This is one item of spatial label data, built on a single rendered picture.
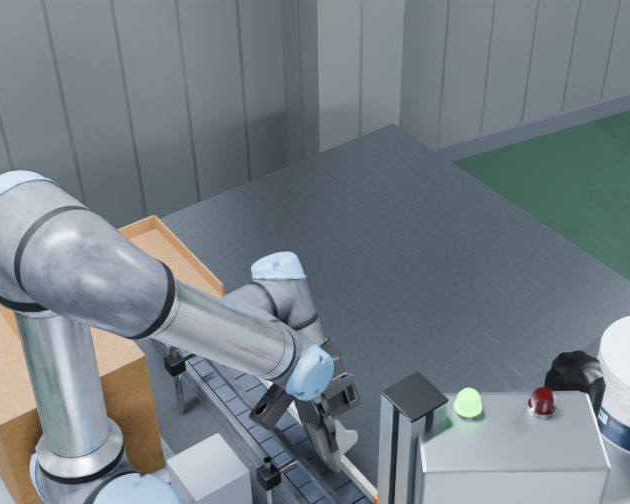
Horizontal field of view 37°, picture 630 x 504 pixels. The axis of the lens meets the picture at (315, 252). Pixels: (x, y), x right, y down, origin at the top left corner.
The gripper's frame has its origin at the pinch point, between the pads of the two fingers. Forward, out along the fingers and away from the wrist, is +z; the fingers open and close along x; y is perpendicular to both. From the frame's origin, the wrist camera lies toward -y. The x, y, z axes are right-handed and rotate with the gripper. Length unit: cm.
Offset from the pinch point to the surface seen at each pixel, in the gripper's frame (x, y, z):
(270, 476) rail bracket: -0.2, -10.2, -4.0
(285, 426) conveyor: 15.8, 1.3, -2.8
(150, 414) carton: 16.6, -19.8, -15.8
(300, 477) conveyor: 6.7, -2.8, 2.4
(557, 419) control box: -64, -5, -26
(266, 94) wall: 169, 97, -46
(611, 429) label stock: -16.6, 43.6, 11.9
